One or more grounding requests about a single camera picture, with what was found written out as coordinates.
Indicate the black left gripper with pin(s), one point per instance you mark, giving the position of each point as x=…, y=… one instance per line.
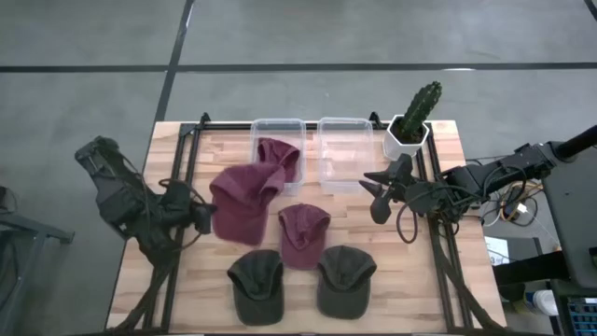
x=201, y=217

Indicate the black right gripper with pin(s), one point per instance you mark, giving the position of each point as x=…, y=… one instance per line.
x=401, y=175

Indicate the maroon baseball cap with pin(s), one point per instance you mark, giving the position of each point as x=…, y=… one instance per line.
x=279, y=151
x=303, y=238
x=242, y=205

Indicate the dark green baseball cap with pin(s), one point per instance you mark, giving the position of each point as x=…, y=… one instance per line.
x=259, y=289
x=345, y=284

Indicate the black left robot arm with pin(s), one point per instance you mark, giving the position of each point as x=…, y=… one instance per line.
x=116, y=200

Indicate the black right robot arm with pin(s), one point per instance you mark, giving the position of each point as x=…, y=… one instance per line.
x=480, y=179

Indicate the clear plastic container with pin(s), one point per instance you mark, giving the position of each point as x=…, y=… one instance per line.
x=280, y=128
x=346, y=156

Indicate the white hexagonal plant pot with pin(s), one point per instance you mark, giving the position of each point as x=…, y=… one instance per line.
x=398, y=149

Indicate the green cactus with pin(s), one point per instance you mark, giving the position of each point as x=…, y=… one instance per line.
x=420, y=109

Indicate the white paper sheet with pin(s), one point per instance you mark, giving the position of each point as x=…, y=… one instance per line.
x=495, y=249

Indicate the black shelf board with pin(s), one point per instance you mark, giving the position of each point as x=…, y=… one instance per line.
x=531, y=268

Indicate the grey equipment cart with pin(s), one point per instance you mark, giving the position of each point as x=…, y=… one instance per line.
x=573, y=219

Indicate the white plastic bottle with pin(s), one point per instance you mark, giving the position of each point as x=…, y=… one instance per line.
x=543, y=302

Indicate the black pole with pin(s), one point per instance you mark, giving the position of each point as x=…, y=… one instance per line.
x=578, y=141

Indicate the backlit keyboard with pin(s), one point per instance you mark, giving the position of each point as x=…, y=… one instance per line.
x=583, y=317

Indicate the black aluminium table frame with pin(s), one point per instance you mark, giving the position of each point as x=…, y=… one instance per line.
x=224, y=126

